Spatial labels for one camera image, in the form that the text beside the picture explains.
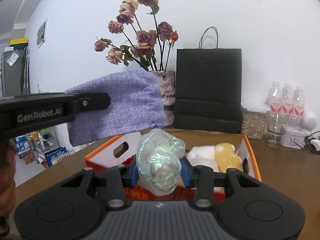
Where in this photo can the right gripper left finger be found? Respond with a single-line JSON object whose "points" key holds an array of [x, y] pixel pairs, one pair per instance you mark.
{"points": [[106, 188]]}

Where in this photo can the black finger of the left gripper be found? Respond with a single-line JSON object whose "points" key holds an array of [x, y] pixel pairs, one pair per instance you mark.
{"points": [[92, 101]]}

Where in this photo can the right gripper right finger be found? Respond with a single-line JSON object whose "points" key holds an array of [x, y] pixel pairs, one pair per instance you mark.
{"points": [[205, 180]]}

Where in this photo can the iridescent plastic bag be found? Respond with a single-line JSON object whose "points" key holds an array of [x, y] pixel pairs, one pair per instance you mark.
{"points": [[158, 161]]}

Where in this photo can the purple knitted pouch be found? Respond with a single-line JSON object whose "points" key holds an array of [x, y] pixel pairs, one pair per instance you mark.
{"points": [[135, 105]]}

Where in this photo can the person left hand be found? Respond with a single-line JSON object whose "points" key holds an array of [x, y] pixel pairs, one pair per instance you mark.
{"points": [[8, 170]]}

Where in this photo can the orange cardboard box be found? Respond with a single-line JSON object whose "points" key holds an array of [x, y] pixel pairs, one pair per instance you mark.
{"points": [[121, 149]]}

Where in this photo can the white yellow plush toy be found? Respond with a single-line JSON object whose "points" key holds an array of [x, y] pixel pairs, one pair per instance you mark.
{"points": [[219, 157]]}

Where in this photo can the grey refrigerator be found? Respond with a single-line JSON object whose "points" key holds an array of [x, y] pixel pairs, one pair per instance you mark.
{"points": [[15, 71]]}

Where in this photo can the clear jar with seeds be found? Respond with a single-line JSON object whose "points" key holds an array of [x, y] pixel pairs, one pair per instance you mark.
{"points": [[254, 119]]}

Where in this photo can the black paper bag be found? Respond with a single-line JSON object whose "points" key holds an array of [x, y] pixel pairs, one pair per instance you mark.
{"points": [[208, 89]]}

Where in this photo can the dried rose bouquet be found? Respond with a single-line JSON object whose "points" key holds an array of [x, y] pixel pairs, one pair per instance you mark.
{"points": [[150, 49]]}

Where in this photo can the purple textured vase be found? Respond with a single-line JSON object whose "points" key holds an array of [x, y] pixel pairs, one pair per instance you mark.
{"points": [[166, 81]]}

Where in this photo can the empty glass cup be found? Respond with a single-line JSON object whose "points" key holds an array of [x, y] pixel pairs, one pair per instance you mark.
{"points": [[275, 129]]}

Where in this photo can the white tin box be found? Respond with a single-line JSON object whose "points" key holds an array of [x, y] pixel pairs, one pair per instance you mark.
{"points": [[293, 137]]}

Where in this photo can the left water bottle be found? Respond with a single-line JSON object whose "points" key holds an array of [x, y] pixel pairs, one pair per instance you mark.
{"points": [[274, 98]]}

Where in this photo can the water bottle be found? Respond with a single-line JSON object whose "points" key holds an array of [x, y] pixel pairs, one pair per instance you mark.
{"points": [[274, 98], [299, 101], [287, 103]]}

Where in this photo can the middle water bottle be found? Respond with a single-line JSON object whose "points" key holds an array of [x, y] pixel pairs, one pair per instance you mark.
{"points": [[287, 103]]}

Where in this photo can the right water bottle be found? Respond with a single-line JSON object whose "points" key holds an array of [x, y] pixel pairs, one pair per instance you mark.
{"points": [[299, 101]]}

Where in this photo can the white charger with cable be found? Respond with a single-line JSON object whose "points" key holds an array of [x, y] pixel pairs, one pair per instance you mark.
{"points": [[312, 142]]}

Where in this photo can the white round camera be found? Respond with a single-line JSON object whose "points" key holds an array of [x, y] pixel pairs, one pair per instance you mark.
{"points": [[309, 121]]}

